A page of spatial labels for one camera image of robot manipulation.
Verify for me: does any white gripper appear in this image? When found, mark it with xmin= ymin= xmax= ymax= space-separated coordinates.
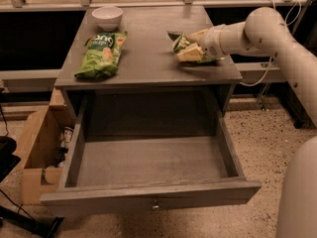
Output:
xmin=176 ymin=24 xmax=226 ymax=61

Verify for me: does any green jalapeno chip bag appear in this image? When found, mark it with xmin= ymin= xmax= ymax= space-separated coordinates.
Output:
xmin=167 ymin=32 xmax=217 ymax=63

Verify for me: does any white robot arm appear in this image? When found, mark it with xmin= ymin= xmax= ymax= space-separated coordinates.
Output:
xmin=173 ymin=7 xmax=317 ymax=238

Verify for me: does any green chip bag left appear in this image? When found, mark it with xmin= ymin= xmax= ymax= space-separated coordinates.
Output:
xmin=74 ymin=32 xmax=127 ymax=79

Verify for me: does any grey open top drawer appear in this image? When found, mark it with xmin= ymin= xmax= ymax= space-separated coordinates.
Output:
xmin=41 ymin=88 xmax=261 ymax=217

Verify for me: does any grey wooden cabinet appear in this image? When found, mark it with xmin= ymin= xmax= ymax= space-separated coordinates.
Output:
xmin=55 ymin=6 xmax=242 ymax=108

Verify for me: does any white ceramic bowl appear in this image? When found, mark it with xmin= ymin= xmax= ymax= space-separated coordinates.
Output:
xmin=92 ymin=6 xmax=123 ymax=31

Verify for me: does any white bottle in box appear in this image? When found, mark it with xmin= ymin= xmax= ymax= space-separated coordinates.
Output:
xmin=56 ymin=127 xmax=73 ymax=168

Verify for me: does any cardboard box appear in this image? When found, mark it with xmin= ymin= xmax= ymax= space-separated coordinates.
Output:
xmin=15 ymin=89 xmax=74 ymax=204

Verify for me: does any metal railing frame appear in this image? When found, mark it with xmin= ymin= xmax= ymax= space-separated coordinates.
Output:
xmin=0 ymin=0 xmax=270 ymax=91

